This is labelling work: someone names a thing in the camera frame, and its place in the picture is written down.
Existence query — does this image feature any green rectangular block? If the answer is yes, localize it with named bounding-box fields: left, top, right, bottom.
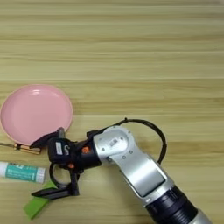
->
left=24, top=180, right=58, bottom=221

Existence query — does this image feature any pink round plate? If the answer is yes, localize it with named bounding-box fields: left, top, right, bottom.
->
left=0, top=84, right=74, bottom=146

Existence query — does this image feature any screwdriver with amber handle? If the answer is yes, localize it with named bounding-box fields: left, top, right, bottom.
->
left=0, top=142, right=42, bottom=156

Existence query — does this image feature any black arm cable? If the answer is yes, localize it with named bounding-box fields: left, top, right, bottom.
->
left=87, top=117, right=168, bottom=165

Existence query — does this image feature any white and green glue stick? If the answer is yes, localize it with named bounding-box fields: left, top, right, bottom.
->
left=0, top=160, right=46, bottom=184

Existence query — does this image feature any black box with white label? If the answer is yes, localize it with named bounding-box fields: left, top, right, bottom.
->
left=47, top=136, right=78, bottom=165

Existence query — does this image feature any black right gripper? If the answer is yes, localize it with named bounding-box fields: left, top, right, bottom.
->
left=30, top=126, right=102, bottom=200

